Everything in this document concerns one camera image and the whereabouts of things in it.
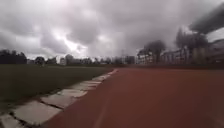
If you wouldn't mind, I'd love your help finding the dark bare tree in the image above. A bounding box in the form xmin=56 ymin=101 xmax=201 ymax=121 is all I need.
xmin=175 ymin=27 xmax=210 ymax=64
xmin=143 ymin=39 xmax=167 ymax=64

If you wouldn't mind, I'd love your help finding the red running track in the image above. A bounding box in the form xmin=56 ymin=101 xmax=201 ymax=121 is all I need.
xmin=42 ymin=67 xmax=224 ymax=128

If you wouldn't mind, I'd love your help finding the row of distant trees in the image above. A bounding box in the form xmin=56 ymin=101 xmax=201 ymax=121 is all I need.
xmin=0 ymin=49 xmax=138 ymax=66

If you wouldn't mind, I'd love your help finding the pale stone slab kerb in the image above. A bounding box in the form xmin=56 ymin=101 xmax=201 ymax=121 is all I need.
xmin=0 ymin=68 xmax=119 ymax=128

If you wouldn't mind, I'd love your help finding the dark low hedge strip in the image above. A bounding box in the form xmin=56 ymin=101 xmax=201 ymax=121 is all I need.
xmin=124 ymin=62 xmax=224 ymax=71

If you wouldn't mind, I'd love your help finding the long pale building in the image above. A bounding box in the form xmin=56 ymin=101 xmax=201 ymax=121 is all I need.
xmin=136 ymin=38 xmax=224 ymax=66

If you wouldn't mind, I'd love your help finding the green grass field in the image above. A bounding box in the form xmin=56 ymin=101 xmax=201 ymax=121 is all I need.
xmin=0 ymin=64 xmax=116 ymax=114

